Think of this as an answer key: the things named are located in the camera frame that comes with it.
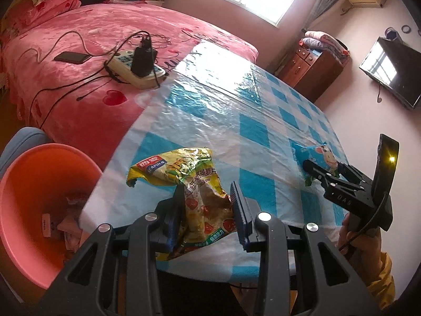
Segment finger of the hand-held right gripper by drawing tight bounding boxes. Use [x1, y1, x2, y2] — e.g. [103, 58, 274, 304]
[338, 163, 374, 189]
[302, 159, 340, 190]

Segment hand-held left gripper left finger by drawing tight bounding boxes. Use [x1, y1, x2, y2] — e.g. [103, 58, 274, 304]
[39, 186, 185, 316]

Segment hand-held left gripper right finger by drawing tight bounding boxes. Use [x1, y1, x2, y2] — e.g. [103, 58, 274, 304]
[229, 181, 382, 316]

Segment cow printed packet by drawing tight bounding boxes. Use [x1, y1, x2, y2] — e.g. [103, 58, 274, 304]
[291, 142, 341, 186]

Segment yellow green oatmeal bag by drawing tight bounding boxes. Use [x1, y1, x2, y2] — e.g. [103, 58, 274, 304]
[127, 146, 237, 260]

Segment orange plastic bin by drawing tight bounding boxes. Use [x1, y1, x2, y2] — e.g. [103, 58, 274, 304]
[0, 143, 104, 290]

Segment person's right forearm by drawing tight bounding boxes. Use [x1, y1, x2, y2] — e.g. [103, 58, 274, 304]
[365, 252, 397, 312]

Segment person's right hand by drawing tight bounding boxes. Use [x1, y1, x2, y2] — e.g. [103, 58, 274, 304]
[337, 212, 382, 267]

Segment brown wooden cabinet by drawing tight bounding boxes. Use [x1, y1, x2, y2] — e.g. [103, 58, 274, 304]
[274, 38, 346, 104]

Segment crumpled pinkish wrapper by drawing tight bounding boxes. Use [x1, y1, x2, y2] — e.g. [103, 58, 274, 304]
[57, 194, 88, 251]

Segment folded quilts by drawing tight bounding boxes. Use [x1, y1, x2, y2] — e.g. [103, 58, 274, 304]
[301, 30, 349, 61]

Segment white power strip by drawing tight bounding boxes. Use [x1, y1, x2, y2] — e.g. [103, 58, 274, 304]
[104, 50, 168, 89]

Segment blue stool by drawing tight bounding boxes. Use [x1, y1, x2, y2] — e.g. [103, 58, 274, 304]
[0, 127, 50, 168]

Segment black phone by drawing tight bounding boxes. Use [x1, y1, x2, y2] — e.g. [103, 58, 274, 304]
[53, 52, 91, 65]

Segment pink bed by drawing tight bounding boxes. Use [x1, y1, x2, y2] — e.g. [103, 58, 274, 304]
[0, 2, 259, 159]

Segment pink pillows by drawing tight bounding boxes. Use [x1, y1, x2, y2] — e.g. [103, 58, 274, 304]
[7, 0, 88, 30]

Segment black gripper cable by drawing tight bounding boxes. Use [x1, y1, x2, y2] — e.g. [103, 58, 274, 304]
[339, 194, 390, 260]

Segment wall television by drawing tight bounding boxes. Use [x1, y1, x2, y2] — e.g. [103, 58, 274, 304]
[358, 36, 421, 110]

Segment black power cord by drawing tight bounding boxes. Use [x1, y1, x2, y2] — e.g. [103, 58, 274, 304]
[29, 69, 119, 129]

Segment black charging cable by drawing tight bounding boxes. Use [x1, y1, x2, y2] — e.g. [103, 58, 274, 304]
[5, 30, 93, 63]

